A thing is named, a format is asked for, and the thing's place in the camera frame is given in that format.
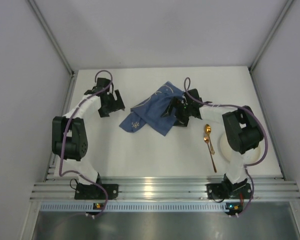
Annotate blue cloth placemat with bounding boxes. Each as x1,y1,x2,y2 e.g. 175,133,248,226
119,81,184,136

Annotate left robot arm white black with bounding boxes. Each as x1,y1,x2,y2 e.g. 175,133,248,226
51,76,125,193

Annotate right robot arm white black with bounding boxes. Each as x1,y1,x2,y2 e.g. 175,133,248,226
161,88,268,199

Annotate copper spoon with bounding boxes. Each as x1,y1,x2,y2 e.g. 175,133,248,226
203,124,218,174

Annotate copper fork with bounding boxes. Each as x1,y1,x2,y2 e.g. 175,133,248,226
203,133,215,155

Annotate white paper plate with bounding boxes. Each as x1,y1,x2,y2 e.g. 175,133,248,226
219,132,261,164

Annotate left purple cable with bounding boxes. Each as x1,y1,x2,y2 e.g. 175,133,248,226
58,69,115,218

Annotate purple cable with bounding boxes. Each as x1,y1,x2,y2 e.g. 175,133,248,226
58,69,115,218
183,77,269,217

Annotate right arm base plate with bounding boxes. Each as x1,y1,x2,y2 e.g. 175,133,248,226
206,182,252,201

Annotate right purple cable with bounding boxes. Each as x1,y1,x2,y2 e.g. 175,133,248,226
183,77,269,217

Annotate aluminium frame rail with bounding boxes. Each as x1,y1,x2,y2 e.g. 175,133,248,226
30,177,300,202

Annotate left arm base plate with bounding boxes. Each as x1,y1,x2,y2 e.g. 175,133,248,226
74,183,119,200

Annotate slotted cable duct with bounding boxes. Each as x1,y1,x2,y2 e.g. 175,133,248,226
39,202,245,213

